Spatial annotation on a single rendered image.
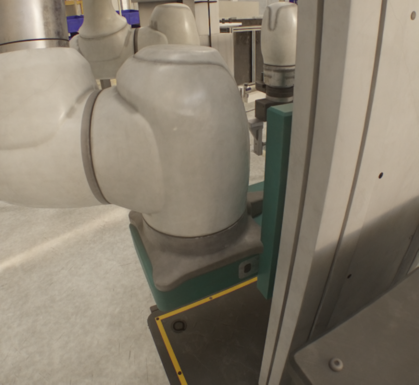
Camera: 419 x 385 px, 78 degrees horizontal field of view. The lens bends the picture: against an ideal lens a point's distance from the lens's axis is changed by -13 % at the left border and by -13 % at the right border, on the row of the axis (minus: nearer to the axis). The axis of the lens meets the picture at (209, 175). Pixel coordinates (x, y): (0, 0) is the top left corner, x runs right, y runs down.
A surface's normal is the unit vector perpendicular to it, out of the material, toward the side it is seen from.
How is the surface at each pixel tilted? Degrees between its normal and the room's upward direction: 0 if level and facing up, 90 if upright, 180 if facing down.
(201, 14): 90
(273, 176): 90
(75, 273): 0
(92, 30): 68
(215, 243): 84
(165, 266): 15
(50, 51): 43
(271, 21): 82
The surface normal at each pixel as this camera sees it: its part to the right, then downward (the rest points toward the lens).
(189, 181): 0.08, 0.51
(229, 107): 0.74, 0.04
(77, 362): -0.05, -0.87
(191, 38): 0.72, 0.26
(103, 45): 0.09, 0.68
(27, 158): 0.01, 0.15
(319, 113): -0.90, 0.25
